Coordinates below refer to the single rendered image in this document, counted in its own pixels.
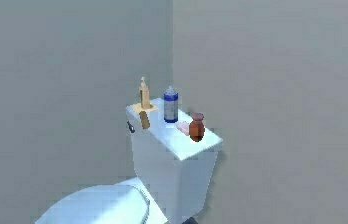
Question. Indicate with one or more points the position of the blue and white spray can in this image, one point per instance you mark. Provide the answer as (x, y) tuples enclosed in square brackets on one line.
[(170, 105)]

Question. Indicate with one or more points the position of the pink soap bar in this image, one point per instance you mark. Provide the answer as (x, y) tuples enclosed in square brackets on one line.
[(183, 127)]

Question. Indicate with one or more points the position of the brown round vase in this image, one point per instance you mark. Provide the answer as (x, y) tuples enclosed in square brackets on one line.
[(196, 128)]

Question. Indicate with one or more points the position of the tan candle on holder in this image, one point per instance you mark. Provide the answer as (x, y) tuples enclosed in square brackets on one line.
[(144, 100)]

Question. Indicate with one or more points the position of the white toilet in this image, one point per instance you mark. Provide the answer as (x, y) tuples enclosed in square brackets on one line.
[(168, 166)]

